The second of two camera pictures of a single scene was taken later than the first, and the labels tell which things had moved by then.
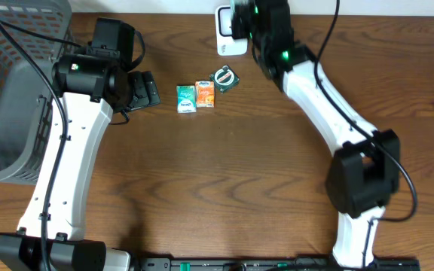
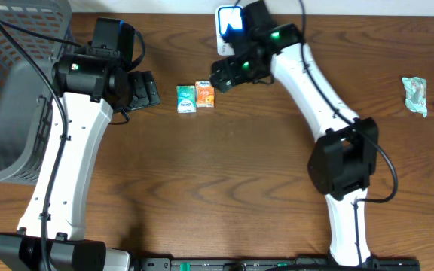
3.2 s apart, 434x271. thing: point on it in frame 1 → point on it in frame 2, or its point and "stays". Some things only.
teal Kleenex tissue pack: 186,98 stays
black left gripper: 147,91 stays
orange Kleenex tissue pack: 205,93 stays
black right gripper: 236,14 → 234,75
